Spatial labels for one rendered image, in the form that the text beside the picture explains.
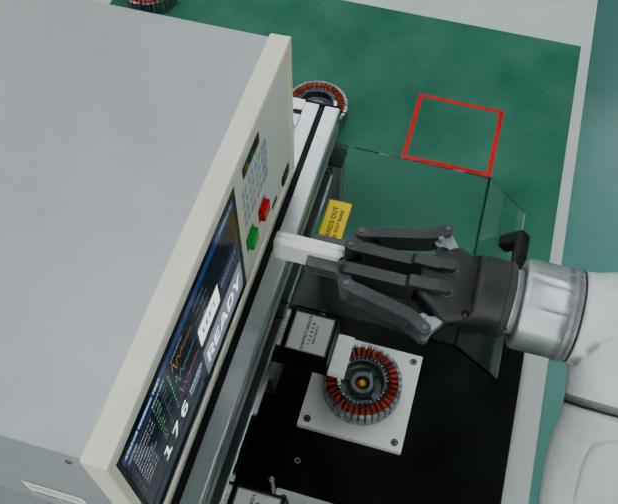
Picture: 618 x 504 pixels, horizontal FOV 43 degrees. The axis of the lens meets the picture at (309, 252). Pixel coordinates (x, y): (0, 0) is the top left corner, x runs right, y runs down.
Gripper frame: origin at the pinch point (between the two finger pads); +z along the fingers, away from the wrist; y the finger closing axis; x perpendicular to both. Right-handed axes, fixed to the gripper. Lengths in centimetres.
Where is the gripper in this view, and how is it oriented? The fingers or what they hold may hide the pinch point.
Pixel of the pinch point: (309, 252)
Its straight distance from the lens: 79.2
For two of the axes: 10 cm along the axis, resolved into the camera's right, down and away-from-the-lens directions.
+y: 2.8, -8.1, 5.1
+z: -9.6, -2.3, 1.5
